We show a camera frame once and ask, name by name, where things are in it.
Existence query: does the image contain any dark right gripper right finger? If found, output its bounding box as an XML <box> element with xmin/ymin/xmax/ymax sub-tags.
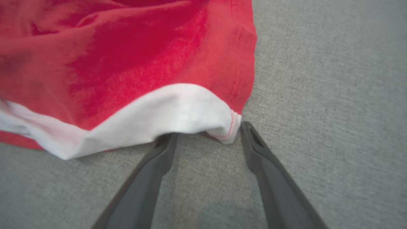
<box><xmin>240</xmin><ymin>121</ymin><xmax>328</xmax><ymax>229</ymax></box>

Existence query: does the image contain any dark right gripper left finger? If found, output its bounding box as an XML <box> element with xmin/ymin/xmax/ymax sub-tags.
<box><xmin>92</xmin><ymin>133</ymin><xmax>179</xmax><ymax>229</ymax></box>

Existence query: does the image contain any red shorts white hem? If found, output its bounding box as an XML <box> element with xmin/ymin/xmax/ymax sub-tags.
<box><xmin>0</xmin><ymin>0</ymin><xmax>257</xmax><ymax>160</ymax></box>

